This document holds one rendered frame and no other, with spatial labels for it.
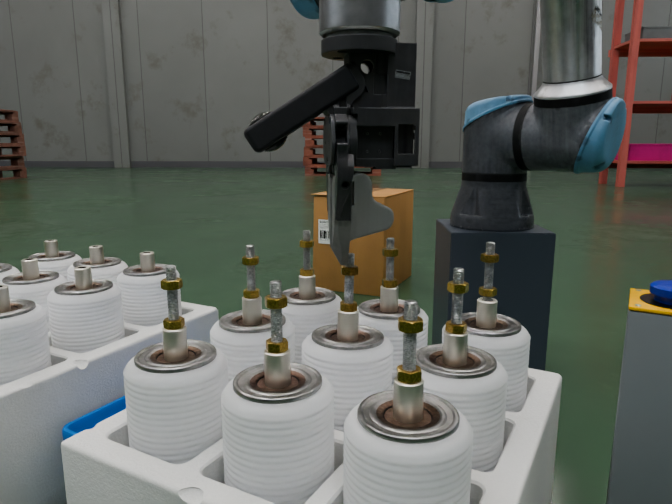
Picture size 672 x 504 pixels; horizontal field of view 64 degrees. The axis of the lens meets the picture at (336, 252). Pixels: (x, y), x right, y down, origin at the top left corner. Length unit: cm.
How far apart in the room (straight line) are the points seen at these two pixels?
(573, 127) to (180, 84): 1032
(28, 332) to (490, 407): 53
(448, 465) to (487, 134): 69
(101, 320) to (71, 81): 1109
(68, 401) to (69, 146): 1115
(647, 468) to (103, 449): 49
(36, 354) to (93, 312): 9
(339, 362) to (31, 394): 37
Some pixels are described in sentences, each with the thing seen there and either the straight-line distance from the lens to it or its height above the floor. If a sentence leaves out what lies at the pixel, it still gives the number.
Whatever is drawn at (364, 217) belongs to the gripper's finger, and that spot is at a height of 38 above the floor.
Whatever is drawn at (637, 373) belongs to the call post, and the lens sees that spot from 55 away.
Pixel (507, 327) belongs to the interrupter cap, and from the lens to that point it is 62.
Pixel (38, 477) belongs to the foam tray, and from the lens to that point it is 78.
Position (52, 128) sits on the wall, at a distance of 1200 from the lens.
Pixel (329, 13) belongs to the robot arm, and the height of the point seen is 56.
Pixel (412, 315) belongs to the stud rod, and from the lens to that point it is 39.
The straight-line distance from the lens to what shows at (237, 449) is 46.
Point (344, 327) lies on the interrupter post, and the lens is 56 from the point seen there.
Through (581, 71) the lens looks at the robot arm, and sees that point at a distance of 93.
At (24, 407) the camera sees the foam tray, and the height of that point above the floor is 16.
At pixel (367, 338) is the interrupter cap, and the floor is 25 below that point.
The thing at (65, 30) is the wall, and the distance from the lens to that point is 1197.
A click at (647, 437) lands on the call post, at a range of 57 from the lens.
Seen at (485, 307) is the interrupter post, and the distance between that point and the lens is 62.
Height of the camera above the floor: 45
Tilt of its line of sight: 11 degrees down
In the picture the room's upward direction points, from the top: straight up
